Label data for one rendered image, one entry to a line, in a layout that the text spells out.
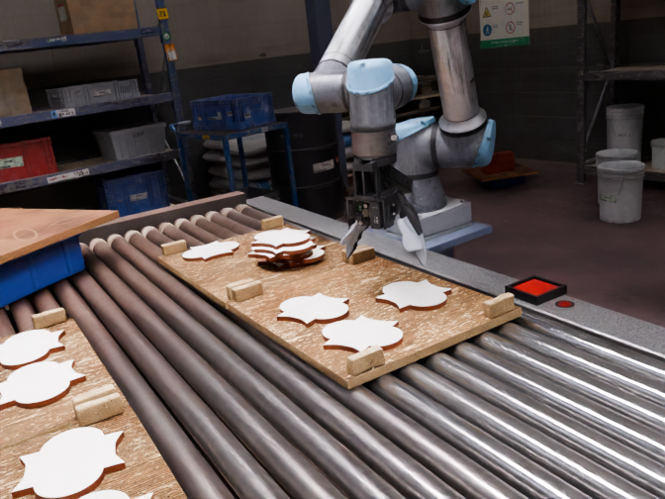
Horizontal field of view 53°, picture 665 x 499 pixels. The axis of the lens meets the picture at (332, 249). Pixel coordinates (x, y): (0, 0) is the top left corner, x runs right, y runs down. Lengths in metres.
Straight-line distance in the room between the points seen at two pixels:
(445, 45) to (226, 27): 5.20
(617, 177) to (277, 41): 3.63
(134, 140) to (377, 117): 4.59
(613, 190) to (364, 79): 3.82
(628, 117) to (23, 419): 5.26
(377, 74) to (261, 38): 5.77
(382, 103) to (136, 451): 0.63
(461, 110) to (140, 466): 1.11
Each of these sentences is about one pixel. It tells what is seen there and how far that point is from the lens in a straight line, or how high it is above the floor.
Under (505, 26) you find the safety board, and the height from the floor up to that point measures 1.30.
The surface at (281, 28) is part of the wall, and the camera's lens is 6.96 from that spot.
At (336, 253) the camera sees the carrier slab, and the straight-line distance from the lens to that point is 1.48.
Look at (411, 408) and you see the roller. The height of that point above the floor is 0.91.
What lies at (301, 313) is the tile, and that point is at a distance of 1.16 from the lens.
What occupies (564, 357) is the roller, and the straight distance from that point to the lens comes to 1.05.
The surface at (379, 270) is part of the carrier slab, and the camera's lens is 1.35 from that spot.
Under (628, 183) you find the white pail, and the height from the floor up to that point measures 0.27.
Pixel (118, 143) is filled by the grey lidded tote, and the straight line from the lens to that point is 5.55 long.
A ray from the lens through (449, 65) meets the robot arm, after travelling 1.58.
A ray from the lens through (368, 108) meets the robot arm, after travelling 1.09.
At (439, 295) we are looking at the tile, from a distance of 1.18.
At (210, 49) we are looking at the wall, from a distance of 6.57.
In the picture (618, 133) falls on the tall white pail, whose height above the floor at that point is 0.42.
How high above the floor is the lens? 1.39
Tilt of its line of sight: 18 degrees down
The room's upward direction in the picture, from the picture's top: 7 degrees counter-clockwise
